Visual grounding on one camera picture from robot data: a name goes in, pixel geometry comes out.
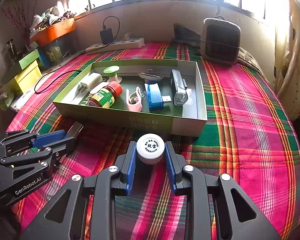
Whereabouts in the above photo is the dark rectangular bar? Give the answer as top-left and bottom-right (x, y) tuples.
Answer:
(65, 121), (84, 138)

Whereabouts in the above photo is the white round jar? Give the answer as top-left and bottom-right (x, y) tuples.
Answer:
(136, 133), (165, 165)

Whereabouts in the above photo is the pink clip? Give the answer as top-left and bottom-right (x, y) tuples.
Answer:
(126, 86), (142, 112)
(89, 82), (109, 95)

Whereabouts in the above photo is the red cap green bottle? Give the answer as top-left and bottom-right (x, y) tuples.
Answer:
(87, 81), (123, 108)

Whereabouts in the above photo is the blue transparent usb device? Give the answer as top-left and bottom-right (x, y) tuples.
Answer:
(145, 83), (172, 111)

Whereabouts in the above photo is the white charger plug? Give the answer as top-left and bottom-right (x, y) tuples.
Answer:
(77, 73), (103, 94)

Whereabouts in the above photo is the green mushroom suction holder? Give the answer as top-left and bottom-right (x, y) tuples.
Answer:
(103, 65), (122, 83)

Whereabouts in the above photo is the black silver flashlight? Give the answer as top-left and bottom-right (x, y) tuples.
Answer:
(170, 69), (188, 106)

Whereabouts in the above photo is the yellow green box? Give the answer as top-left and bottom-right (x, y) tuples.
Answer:
(1, 49), (42, 95)

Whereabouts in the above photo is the green cardboard box tray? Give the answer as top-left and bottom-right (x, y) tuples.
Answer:
(54, 59), (207, 137)

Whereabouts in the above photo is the plaid bed blanket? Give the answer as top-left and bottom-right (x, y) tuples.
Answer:
(7, 42), (300, 239)

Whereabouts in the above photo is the orange storage bin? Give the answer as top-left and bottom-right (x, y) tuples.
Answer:
(30, 18), (76, 47)

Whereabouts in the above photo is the black power adapter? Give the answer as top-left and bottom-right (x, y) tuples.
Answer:
(100, 28), (114, 45)

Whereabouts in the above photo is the white power strip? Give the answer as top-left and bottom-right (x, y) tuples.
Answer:
(85, 38), (145, 53)

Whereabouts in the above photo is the grey space heater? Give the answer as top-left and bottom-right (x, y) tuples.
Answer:
(200, 17), (241, 65)

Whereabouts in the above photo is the cream heart curtain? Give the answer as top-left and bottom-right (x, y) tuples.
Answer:
(273, 0), (300, 121)

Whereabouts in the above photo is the black usb cable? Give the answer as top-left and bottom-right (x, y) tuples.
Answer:
(33, 16), (121, 95)

